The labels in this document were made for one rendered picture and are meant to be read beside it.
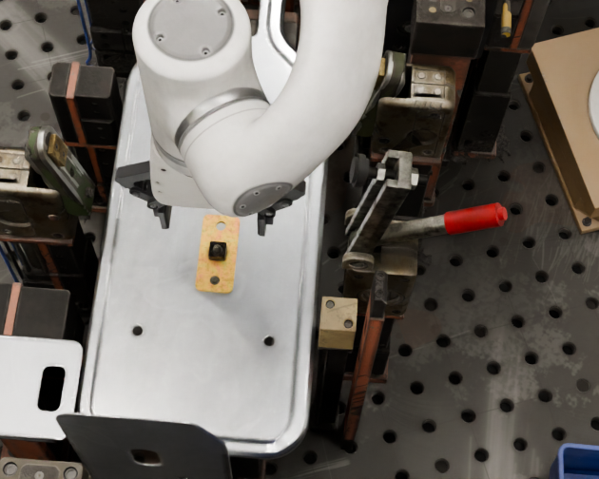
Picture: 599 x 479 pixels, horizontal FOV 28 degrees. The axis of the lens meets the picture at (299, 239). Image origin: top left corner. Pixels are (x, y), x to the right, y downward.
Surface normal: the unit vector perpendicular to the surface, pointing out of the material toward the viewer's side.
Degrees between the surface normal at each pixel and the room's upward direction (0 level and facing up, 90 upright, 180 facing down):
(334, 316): 0
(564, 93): 3
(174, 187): 91
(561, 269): 0
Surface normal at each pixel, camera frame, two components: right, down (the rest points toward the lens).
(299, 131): 0.15, 0.60
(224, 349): 0.02, -0.40
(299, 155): 0.33, 0.72
